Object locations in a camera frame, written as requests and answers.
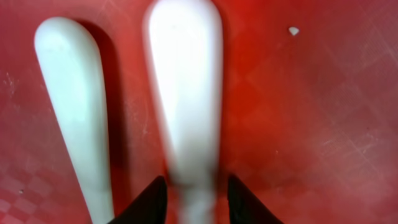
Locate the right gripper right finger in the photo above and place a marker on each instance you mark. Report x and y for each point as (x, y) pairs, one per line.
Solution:
(245, 207)

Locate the white plastic fork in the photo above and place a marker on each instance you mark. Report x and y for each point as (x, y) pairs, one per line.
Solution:
(184, 48)

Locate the white plastic spoon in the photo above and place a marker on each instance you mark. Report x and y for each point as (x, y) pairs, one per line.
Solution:
(70, 61)

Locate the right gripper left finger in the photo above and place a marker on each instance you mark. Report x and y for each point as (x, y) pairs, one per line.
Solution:
(149, 207)

